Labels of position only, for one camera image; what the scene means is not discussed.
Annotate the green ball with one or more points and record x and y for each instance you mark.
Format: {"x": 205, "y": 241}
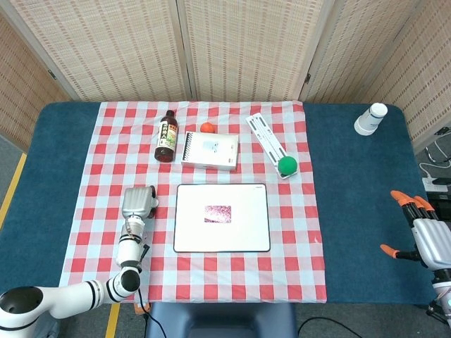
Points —
{"x": 288, "y": 165}

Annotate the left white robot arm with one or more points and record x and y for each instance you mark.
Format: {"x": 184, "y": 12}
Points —
{"x": 128, "y": 246}

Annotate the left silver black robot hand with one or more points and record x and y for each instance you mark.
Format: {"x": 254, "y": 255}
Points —
{"x": 135, "y": 200}

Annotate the dark sauce bottle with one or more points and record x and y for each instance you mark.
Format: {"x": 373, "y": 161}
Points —
{"x": 167, "y": 139}

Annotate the white folding stand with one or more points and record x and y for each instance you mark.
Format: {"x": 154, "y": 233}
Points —
{"x": 265, "y": 135}

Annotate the white rectangular board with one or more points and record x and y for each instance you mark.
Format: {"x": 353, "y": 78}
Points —
{"x": 246, "y": 232}

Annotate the white earbuds box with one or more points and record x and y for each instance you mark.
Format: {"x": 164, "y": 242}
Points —
{"x": 210, "y": 150}

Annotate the red white checkered tablecloth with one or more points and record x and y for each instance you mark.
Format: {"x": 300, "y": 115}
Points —
{"x": 225, "y": 274}

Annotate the small orange ball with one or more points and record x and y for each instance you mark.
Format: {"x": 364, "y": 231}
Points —
{"x": 207, "y": 127}

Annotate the white power strip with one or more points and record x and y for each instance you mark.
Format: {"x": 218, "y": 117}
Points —
{"x": 435, "y": 184}

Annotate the white paper cup stack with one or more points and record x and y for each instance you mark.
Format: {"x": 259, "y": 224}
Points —
{"x": 370, "y": 119}

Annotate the right silver orange-tipped robot hand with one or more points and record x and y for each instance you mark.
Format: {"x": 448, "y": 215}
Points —
{"x": 435, "y": 243}

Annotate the woven folding screen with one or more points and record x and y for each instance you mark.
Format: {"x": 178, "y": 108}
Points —
{"x": 246, "y": 49}

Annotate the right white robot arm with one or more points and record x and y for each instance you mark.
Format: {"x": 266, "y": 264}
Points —
{"x": 443, "y": 290}

